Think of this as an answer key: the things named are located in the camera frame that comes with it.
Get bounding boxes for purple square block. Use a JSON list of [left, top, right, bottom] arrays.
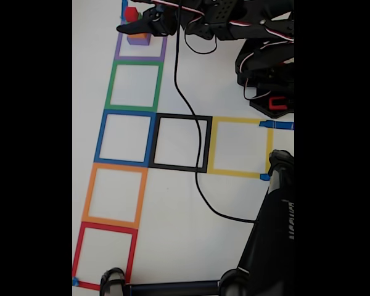
[[128, 36, 151, 46]]

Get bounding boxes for small red cube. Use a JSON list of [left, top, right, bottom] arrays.
[[124, 6, 139, 23]]

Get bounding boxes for long blue tape strip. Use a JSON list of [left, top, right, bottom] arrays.
[[258, 120, 295, 131]]

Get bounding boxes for black tripod stand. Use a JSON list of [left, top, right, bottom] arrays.
[[99, 149, 295, 296]]

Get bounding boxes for black camera cable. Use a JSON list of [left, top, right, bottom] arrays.
[[173, 0, 260, 223]]

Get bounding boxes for red square frame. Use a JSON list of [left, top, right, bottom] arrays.
[[72, 221, 139, 291]]

